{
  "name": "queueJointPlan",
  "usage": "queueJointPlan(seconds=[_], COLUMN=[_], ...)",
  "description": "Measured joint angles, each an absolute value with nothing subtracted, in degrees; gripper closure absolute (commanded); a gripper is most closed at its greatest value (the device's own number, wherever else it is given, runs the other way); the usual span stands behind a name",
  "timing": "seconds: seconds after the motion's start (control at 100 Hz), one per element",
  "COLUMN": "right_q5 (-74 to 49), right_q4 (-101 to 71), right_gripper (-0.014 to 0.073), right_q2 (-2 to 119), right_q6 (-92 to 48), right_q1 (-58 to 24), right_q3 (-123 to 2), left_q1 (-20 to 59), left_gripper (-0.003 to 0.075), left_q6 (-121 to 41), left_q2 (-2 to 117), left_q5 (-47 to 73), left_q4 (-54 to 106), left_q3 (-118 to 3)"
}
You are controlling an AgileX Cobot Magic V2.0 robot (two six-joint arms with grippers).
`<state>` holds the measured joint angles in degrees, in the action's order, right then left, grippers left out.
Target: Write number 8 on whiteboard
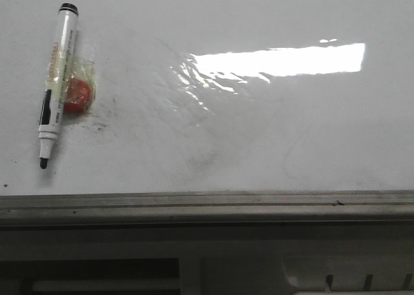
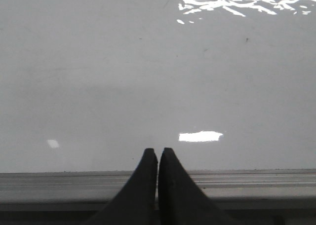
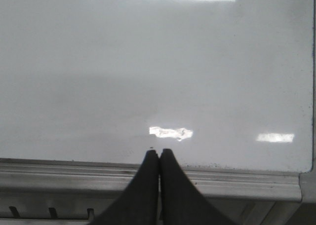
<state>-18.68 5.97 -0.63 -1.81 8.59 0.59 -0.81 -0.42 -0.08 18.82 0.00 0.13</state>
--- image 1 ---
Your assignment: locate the white glossy whiteboard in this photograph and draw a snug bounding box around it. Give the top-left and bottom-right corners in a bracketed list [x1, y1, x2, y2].
[1, 0, 413, 195]

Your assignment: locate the white black whiteboard marker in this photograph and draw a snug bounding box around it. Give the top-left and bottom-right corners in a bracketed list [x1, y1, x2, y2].
[38, 3, 79, 169]

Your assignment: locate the grey aluminium whiteboard frame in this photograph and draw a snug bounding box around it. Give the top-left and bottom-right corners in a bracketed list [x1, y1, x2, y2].
[1, 190, 413, 228]

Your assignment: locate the clear adhesive tape piece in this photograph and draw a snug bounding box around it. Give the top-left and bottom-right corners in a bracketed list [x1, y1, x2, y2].
[64, 56, 96, 114]

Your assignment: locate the red round magnet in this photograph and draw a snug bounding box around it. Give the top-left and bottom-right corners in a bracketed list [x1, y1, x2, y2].
[64, 78, 92, 114]

